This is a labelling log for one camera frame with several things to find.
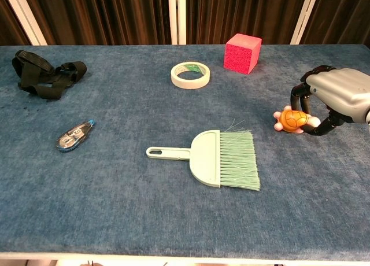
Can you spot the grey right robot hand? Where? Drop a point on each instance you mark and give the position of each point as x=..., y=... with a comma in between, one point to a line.
x=341, y=89

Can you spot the orange and pink turtle toy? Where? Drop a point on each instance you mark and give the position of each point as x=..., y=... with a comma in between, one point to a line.
x=293, y=120

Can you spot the mint green hand brush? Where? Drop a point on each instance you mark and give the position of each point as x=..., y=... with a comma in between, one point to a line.
x=208, y=159

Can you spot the pink foam cube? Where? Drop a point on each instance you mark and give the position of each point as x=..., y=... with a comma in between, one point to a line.
x=240, y=56

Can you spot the white masking tape roll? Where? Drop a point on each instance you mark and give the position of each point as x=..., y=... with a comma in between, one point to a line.
x=190, y=83

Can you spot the dark brown pleated curtain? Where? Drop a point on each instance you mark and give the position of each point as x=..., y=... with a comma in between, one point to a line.
x=115, y=14

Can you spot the blue fabric table cover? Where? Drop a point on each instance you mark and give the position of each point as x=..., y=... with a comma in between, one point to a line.
x=115, y=190

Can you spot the blue correction tape dispenser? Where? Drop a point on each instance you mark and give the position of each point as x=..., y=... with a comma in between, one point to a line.
x=72, y=136

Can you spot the white frame post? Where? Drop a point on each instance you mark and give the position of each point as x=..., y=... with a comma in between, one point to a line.
x=177, y=16
x=305, y=17
x=24, y=14

